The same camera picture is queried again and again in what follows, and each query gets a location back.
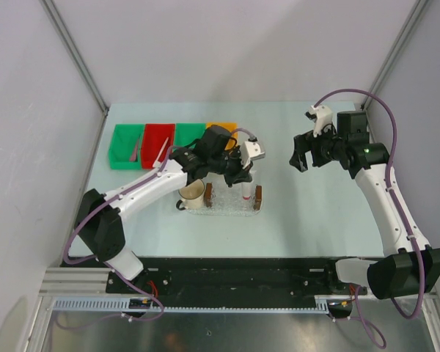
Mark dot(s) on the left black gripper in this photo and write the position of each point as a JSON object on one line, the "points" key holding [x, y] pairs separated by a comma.
{"points": [[240, 175]]}

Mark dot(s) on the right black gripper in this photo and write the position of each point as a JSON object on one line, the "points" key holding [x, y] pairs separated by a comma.
{"points": [[306, 143]]}

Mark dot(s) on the white toothpaste tube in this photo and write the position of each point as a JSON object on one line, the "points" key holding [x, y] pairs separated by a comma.
{"points": [[246, 190]]}

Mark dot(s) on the clear holder with brown ends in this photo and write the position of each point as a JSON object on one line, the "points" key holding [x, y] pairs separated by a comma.
{"points": [[222, 198]]}

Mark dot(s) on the cream enamel mug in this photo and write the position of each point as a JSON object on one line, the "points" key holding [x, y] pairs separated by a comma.
{"points": [[191, 196]]}

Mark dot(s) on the white pink toothbrush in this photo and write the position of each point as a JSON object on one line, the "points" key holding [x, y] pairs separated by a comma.
{"points": [[161, 154]]}

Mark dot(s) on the pink toothpaste tube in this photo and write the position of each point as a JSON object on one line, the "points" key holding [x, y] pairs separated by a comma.
{"points": [[135, 153]]}

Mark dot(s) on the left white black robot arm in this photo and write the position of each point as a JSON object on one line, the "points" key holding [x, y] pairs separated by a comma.
{"points": [[100, 217]]}

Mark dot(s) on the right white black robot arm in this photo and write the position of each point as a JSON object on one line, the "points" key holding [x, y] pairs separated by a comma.
{"points": [[410, 264]]}

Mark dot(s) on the clear oval glass tray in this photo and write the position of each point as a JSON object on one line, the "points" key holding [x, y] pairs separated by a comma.
{"points": [[205, 211]]}

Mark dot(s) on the yellow plastic bin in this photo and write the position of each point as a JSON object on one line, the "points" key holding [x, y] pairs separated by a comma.
{"points": [[230, 126]]}

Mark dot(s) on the green plastic bin middle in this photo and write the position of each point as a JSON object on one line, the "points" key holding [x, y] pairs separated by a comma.
{"points": [[186, 133]]}

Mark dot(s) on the green plastic bin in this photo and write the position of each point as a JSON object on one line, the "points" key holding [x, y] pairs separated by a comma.
{"points": [[186, 133], [123, 140]]}

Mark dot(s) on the red plastic bin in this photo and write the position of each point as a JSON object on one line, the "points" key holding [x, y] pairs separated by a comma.
{"points": [[153, 138]]}

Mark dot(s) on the green plastic bin left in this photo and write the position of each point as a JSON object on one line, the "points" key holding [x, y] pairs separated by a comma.
{"points": [[123, 140]]}

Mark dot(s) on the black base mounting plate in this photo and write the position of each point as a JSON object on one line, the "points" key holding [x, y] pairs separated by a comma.
{"points": [[238, 281]]}

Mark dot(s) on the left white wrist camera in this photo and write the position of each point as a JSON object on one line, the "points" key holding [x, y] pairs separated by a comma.
{"points": [[251, 151]]}

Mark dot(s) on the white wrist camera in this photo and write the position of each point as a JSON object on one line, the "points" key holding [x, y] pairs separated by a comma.
{"points": [[321, 116], [251, 151]]}

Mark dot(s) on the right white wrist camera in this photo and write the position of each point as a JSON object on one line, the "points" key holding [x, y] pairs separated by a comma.
{"points": [[321, 116]]}

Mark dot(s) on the white slotted cable duct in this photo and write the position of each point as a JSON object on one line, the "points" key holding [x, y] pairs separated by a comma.
{"points": [[317, 305]]}

